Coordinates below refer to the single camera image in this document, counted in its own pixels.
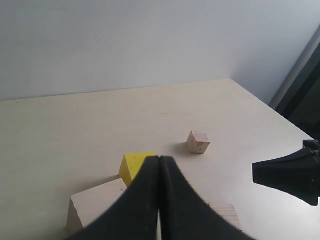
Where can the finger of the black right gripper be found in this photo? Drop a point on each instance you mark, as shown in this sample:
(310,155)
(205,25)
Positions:
(311,144)
(297,174)

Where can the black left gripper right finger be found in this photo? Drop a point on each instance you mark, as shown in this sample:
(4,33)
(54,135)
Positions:
(183,213)

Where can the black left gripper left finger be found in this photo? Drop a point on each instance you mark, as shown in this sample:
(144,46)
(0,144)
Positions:
(134,216)

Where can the medium pale wooden cube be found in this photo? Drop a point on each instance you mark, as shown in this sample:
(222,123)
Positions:
(227,212)

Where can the large pale wooden cube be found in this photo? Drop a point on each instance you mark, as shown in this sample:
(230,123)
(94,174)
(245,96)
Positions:
(87,206)

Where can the yellow cube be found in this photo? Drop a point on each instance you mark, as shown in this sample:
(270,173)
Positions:
(131,164)

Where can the small pale wooden cube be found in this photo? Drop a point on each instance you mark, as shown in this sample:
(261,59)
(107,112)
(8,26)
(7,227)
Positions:
(197,142)

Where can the dark window frame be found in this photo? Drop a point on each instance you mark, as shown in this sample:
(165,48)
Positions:
(298,98)

